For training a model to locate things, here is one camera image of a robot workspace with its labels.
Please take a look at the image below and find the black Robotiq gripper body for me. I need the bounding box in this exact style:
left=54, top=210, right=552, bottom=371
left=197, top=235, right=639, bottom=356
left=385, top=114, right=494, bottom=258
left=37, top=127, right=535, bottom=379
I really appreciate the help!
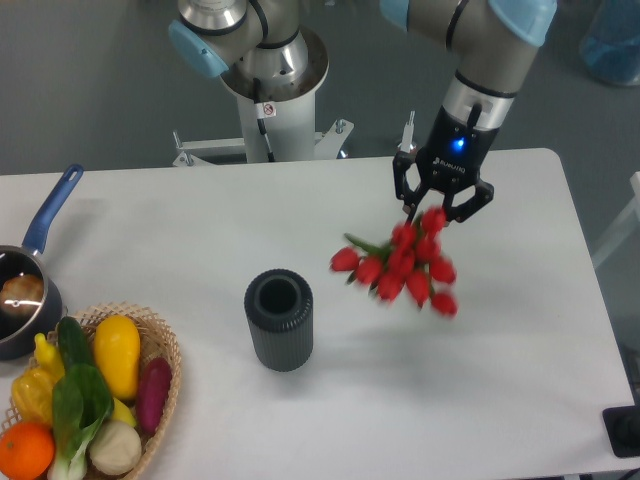
left=415, top=106, right=499, bottom=194

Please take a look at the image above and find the red tulip bouquet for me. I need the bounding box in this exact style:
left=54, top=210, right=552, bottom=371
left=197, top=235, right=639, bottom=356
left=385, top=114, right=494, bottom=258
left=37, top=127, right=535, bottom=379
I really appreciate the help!
left=329, top=206, right=458, bottom=318

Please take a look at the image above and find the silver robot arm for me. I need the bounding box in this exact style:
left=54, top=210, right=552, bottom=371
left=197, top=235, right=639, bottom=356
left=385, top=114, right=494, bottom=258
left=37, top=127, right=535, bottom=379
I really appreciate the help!
left=168, top=1, right=556, bottom=222

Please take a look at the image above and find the dark grey ribbed vase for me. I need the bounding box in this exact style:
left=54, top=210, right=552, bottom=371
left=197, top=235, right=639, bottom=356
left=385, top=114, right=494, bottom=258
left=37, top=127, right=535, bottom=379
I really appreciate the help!
left=244, top=269, right=314, bottom=372

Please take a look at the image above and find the blue translucent container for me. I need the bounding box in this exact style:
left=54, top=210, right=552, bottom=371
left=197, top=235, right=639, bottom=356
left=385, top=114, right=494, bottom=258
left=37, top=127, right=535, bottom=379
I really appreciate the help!
left=579, top=0, right=639, bottom=87

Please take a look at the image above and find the black device at edge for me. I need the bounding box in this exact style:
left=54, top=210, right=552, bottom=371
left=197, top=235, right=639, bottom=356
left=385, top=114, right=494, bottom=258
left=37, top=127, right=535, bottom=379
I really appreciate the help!
left=602, top=405, right=639, bottom=458

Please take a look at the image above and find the woven wicker basket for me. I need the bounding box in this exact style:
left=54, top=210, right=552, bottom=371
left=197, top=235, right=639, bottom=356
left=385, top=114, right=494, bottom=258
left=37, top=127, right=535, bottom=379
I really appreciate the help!
left=1, top=303, right=181, bottom=479

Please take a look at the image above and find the purple eggplant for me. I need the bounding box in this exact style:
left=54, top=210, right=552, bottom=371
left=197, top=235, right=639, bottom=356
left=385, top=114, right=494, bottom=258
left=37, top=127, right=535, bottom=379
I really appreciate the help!
left=136, top=357, right=172, bottom=435

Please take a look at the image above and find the yellow squash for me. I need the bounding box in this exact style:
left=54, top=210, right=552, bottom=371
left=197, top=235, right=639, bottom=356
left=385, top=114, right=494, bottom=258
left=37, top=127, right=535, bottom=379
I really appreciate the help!
left=93, top=315, right=141, bottom=402

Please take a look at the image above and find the yellow banana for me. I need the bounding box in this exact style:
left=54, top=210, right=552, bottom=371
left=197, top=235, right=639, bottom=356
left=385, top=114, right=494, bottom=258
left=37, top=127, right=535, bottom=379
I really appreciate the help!
left=110, top=398, right=137, bottom=428

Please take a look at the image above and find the green cucumber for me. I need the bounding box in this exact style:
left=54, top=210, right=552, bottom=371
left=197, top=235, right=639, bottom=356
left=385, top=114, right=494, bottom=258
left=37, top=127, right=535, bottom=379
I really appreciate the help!
left=56, top=316, right=96, bottom=371

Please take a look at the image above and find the beige garlic bulb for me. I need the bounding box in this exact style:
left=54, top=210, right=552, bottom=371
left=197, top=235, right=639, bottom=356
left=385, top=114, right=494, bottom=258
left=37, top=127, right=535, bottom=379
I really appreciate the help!
left=89, top=420, right=142, bottom=476

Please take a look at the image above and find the green bok choy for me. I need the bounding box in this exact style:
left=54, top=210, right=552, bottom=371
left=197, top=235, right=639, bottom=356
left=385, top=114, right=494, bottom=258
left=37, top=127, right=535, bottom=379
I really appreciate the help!
left=47, top=364, right=113, bottom=479

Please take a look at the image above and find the small yellow pepper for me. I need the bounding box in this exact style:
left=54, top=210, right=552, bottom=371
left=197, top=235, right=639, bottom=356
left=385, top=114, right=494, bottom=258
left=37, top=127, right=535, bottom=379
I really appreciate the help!
left=34, top=333, right=65, bottom=381

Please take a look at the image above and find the brown bread roll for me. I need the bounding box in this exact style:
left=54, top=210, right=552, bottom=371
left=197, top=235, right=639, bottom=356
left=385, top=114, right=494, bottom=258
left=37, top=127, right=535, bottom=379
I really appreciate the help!
left=1, top=274, right=44, bottom=318

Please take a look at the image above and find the yellow bell pepper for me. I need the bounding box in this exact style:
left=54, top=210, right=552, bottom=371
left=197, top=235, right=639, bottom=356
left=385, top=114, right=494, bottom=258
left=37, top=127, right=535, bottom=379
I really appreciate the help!
left=11, top=367, right=55, bottom=427

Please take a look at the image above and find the orange fruit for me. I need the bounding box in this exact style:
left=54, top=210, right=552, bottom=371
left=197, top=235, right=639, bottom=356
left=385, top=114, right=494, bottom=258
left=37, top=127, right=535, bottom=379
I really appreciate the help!
left=1, top=422, right=55, bottom=479

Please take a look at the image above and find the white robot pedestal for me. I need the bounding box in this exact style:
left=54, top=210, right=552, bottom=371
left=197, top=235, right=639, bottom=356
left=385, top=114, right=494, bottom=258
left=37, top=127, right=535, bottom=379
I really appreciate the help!
left=173, top=92, right=354, bottom=167

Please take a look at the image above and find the white frame at right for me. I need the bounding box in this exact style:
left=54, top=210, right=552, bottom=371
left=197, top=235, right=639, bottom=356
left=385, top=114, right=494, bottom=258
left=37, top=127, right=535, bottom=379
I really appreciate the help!
left=591, top=171, right=639, bottom=269

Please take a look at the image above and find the black cable on pedestal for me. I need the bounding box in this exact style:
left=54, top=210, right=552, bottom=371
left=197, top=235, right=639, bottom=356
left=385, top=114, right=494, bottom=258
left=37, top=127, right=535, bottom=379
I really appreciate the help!
left=252, top=77, right=275, bottom=164

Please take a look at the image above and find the blue handled saucepan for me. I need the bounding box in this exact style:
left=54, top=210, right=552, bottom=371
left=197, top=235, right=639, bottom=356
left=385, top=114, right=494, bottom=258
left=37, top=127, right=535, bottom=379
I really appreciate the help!
left=1, top=164, right=84, bottom=361

